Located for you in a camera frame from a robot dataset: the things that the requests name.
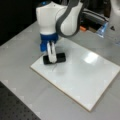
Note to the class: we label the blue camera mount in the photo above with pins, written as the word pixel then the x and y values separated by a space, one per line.
pixel 47 38

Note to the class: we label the white whiteboard panel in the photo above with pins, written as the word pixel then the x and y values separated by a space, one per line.
pixel 84 76

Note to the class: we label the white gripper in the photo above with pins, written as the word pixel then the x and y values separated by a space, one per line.
pixel 51 52

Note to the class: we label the orange clamp block far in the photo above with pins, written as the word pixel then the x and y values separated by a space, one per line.
pixel 83 28

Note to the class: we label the black whiteboard eraser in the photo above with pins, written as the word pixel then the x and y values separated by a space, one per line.
pixel 58 58

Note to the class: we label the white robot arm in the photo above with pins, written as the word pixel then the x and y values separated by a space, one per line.
pixel 56 21

